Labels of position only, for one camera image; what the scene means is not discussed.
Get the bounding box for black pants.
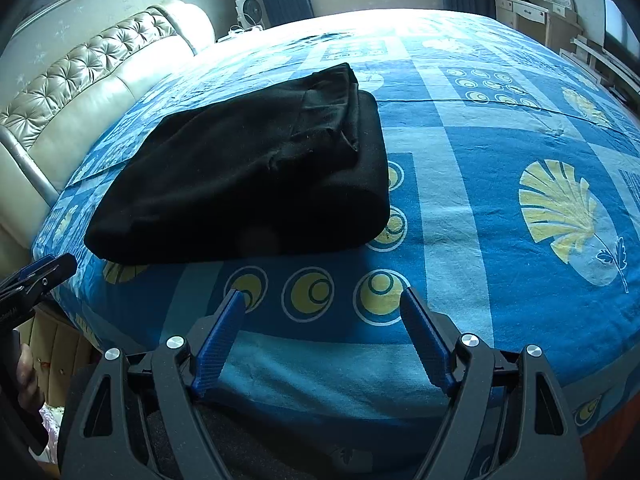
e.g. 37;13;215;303
85;64;390;266

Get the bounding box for person left hand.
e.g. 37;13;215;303
16;344;44;413

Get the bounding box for beige bedside cabinet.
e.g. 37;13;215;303
17;304;99;408

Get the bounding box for white tufted headboard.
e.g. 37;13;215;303
1;0;216;268

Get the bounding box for blue patterned bed sheet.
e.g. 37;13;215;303
32;10;639;440

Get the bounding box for white TV stand shelf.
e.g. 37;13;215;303
560;36;639;116

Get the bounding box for white dressing table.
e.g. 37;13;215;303
495;0;582;53

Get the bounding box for white table fan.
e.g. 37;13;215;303
235;0;264;30

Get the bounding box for black flat television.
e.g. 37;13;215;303
603;0;640;62

